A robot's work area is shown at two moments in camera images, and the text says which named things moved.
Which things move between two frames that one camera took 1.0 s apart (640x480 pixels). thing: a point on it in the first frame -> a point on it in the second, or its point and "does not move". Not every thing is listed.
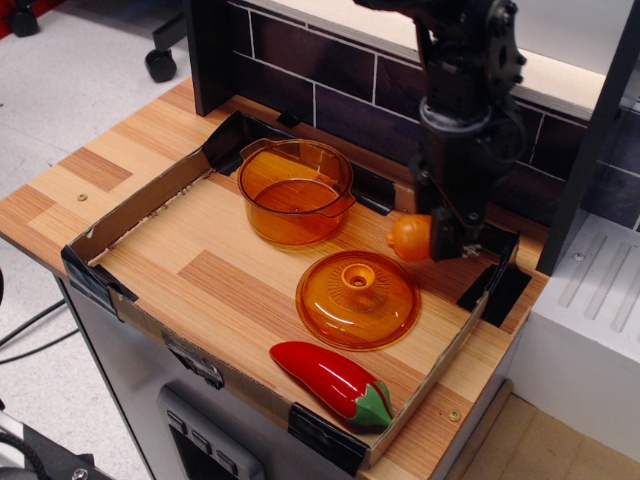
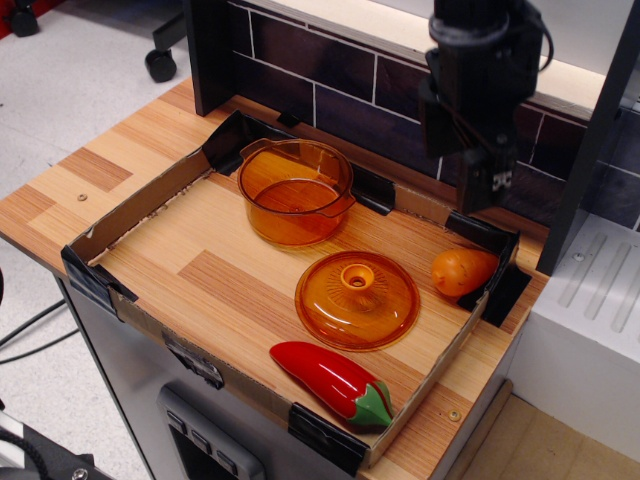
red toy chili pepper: [336, 384] does not move
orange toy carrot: [411, 236] -> [458, 271]
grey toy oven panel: [203, 444] does not move
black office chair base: [160, 64] does not move
